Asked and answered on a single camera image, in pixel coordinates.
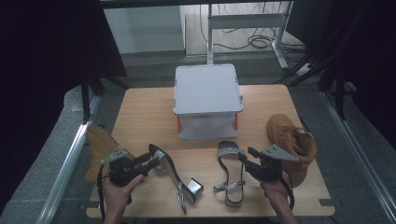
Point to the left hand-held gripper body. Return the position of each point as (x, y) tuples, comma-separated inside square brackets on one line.
[(123, 169)]

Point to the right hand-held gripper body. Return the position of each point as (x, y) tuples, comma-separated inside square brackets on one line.
[(266, 168)]

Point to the tan suede boot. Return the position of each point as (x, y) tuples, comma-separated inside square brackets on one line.
[(99, 143), (280, 127)]

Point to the person's left hand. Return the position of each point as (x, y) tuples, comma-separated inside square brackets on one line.
[(116, 194)]

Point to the person's right hand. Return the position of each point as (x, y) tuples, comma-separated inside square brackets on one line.
[(275, 193)]

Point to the black tripod stand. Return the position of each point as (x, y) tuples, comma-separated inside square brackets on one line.
[(86, 99)]

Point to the black metal stand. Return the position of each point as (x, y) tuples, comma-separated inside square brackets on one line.
[(337, 93)]

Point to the dark curtain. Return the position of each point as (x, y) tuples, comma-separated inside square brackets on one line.
[(43, 77), (367, 62)]

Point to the aluminium floor rail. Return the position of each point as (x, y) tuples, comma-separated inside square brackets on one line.
[(67, 171), (358, 152)]

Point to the white metal desk frame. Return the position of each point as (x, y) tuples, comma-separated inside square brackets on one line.
[(246, 21)]

